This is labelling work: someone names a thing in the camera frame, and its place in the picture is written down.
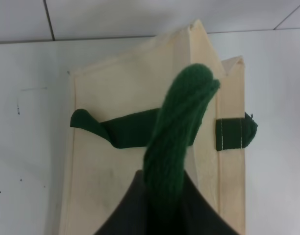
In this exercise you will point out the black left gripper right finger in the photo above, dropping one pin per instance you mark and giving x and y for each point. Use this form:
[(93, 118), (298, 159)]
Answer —
[(196, 217)]

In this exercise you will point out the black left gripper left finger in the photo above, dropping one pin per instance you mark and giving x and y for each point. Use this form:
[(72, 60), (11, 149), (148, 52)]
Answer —
[(131, 215)]

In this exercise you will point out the cream linen bag green handles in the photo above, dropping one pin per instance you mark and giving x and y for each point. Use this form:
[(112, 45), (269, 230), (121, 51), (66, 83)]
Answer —
[(168, 107)]

